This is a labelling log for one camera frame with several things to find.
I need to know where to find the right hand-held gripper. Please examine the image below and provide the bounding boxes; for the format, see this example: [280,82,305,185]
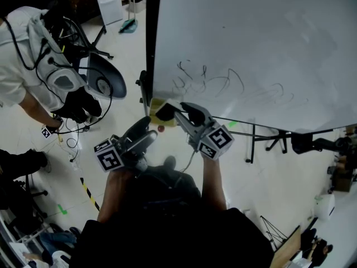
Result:
[173,102,235,161]

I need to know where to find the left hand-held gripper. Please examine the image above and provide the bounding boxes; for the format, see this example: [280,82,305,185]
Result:
[94,116,159,179]

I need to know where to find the black whiteboard eraser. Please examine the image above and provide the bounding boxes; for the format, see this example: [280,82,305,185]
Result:
[155,99,182,122]

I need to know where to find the yellow whiteboard eraser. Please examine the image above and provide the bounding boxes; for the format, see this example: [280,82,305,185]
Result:
[149,97,178,127]

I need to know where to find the person's left forearm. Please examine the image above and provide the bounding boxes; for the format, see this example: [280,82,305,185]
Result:
[97,169,134,223]

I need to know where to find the person's right forearm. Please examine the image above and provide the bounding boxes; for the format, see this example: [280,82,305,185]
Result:
[199,155,227,212]

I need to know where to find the white whiteboard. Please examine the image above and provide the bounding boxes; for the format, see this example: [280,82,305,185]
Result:
[146,0,357,133]

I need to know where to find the person's left shoe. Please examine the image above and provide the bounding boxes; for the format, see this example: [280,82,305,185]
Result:
[163,155,177,173]

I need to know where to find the person's black trousers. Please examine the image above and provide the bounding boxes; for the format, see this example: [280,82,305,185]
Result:
[131,165,202,220]

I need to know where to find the white power strip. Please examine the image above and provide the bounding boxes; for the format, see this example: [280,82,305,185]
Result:
[68,154,83,171]

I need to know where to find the black rolling stand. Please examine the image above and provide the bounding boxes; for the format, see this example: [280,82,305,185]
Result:
[78,15,114,60]

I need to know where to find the person's black shirt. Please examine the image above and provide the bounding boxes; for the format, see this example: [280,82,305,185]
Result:
[69,207,276,268]

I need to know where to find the teal dustpan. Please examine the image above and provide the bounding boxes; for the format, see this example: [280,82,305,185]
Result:
[118,0,139,35]

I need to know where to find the black office chair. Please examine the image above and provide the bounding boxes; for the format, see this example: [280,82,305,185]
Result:
[264,129,354,155]

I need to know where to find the white water dispenser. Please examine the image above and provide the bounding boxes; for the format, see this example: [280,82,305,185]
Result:
[93,0,124,27]

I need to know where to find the white round appliance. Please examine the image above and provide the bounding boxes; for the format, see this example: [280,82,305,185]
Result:
[314,193,336,222]

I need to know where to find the wooden desk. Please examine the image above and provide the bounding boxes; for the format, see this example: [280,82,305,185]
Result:
[269,224,302,268]

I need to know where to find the white carton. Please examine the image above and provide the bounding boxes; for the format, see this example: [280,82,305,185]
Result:
[290,250,311,268]

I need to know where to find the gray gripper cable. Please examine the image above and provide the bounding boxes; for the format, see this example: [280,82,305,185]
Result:
[175,149,196,188]

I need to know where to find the black floor cable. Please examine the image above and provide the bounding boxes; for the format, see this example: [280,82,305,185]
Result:
[57,118,90,163]

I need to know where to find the black wire stand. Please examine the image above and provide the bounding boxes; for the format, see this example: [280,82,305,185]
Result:
[259,214,288,248]

